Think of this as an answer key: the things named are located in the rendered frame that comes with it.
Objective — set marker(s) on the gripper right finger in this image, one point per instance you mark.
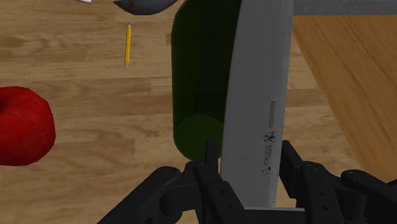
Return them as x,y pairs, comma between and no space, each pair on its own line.
319,192

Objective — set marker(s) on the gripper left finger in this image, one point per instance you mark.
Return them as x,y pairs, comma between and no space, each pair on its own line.
214,192

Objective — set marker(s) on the kitchen knife with grey blade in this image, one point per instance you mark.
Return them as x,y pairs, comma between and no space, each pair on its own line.
257,93

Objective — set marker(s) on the dark green rounded cylinder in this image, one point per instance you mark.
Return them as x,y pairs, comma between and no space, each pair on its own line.
201,77

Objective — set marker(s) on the yellow pencil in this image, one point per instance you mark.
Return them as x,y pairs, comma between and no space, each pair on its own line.
127,43

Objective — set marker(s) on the dark grey rounded object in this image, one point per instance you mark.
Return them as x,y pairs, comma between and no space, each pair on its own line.
145,6

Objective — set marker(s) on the red apple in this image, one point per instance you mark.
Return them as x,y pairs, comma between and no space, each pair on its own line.
24,127

